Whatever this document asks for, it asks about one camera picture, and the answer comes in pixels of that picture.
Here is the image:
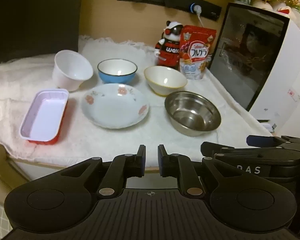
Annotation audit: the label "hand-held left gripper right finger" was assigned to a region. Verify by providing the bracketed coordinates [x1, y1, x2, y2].
[157, 144, 243, 197]

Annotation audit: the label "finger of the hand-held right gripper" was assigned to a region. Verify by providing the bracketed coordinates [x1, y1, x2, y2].
[201, 142, 243, 159]
[246, 135, 300, 148]

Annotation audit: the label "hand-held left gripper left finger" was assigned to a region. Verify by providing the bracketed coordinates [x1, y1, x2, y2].
[56, 144, 147, 197]

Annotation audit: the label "stainless steel bowl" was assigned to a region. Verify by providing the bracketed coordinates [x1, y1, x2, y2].
[164, 91, 222, 137]

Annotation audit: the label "white floral plate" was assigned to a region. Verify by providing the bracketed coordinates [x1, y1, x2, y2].
[80, 83, 150, 130]

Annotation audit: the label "cream bowl with yellow rim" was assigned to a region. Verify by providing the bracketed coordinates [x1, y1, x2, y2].
[144, 66, 188, 97]

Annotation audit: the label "blue enamel bowl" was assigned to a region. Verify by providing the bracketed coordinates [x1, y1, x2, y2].
[97, 59, 138, 85]

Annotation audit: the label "white plastic cup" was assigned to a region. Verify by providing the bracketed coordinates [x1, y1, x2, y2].
[52, 50, 94, 92]

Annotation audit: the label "white microwave oven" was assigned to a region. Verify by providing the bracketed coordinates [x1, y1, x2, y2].
[209, 2, 300, 130]

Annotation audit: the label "red cereal bag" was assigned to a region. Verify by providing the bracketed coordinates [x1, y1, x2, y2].
[179, 25, 217, 80]

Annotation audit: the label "panda figurine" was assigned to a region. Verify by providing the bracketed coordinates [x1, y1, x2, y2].
[155, 21, 184, 68]

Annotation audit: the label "red rectangular tray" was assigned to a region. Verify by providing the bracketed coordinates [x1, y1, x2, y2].
[20, 88, 70, 145]

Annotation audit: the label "white round ornament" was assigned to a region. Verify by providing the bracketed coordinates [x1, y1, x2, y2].
[252, 0, 274, 11]

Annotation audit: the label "yellow artificial flowers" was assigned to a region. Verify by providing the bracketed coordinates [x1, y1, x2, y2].
[255, 0, 300, 19]

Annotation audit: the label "white fluffy towel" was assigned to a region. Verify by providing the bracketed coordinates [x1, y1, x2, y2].
[0, 35, 275, 163]

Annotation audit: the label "dark screen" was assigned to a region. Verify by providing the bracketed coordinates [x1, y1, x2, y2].
[0, 0, 84, 63]

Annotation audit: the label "white power plug cable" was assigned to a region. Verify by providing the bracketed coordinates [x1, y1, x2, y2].
[193, 4, 205, 27]

